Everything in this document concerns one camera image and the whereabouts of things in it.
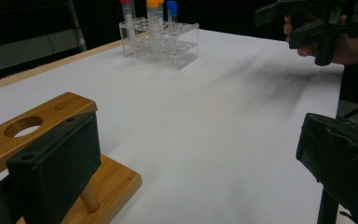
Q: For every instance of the wooden test tube rack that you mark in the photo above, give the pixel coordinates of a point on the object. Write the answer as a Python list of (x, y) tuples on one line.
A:
[(65, 104)]

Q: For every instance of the clear acrylic test tube rack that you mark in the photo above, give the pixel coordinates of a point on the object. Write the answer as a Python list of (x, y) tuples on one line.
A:
[(167, 53)]

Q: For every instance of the blue-capped test tube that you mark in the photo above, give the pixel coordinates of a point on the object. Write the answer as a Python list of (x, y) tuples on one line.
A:
[(174, 12), (169, 4)]

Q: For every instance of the red-capped test tube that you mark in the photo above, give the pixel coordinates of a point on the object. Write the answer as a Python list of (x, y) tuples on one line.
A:
[(133, 9), (126, 18)]

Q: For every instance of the white table sheet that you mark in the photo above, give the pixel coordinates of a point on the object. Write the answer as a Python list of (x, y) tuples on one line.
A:
[(199, 124)]

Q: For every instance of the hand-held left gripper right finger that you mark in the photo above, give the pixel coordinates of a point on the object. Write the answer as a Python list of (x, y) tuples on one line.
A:
[(345, 161)]

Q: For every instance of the orange-capped test tube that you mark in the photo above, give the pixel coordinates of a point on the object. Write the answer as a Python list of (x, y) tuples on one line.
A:
[(161, 12), (153, 18)]

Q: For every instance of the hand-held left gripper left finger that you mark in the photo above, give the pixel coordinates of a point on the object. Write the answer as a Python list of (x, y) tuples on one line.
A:
[(59, 161)]

